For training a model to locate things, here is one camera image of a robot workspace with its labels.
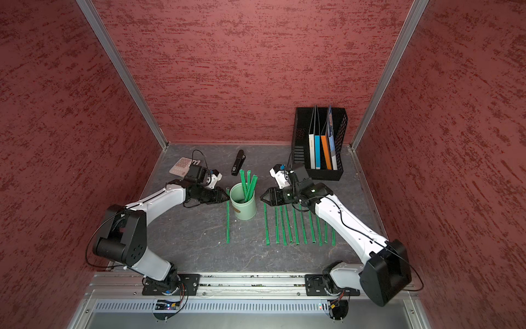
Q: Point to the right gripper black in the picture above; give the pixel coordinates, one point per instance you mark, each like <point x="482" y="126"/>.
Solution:
<point x="274" y="196"/>

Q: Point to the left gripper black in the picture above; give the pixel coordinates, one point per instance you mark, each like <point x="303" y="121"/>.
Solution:
<point x="217" y="197"/>

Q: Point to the pale green storage cup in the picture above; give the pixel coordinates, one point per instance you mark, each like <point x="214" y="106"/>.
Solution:
<point x="243" y="210"/>

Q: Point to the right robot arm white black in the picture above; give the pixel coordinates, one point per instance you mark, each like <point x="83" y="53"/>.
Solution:
<point x="385" y="269"/>

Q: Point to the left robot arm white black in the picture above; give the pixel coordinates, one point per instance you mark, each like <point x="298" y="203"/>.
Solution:
<point x="122" y="236"/>

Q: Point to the green straw upright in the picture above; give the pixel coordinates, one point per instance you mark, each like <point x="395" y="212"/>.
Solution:
<point x="244" y="185"/>

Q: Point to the black stapler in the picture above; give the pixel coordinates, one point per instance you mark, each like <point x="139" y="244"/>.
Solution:
<point x="239" y="160"/>

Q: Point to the black mesh file organizer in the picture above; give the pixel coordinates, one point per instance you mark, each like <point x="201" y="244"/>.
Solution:
<point x="300" y="144"/>

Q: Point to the orange spine folder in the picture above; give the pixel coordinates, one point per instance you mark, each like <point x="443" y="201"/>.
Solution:
<point x="326" y="148"/>

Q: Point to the blue spine folder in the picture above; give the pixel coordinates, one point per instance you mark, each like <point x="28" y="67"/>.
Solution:
<point x="317" y="131"/>

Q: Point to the light blue folder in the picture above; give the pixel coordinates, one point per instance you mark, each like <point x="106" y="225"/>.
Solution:
<point x="330" y="138"/>

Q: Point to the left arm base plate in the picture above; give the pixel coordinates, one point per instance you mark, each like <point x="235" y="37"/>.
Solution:
<point x="189" y="284"/>

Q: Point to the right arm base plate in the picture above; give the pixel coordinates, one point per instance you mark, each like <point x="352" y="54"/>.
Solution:
<point x="321" y="285"/>

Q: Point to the aluminium mounting rail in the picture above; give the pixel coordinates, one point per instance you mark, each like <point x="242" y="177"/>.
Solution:
<point x="213" y="285"/>

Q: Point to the left aluminium corner post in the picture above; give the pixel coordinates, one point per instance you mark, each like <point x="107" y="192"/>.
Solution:
<point x="94" y="20"/>

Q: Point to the aluminium corner post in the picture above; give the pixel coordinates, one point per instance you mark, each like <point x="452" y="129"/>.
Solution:
<point x="411" y="22"/>
<point x="94" y="20"/>

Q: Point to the right aluminium corner post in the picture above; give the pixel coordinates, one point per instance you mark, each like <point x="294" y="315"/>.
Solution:
<point x="411" y="22"/>

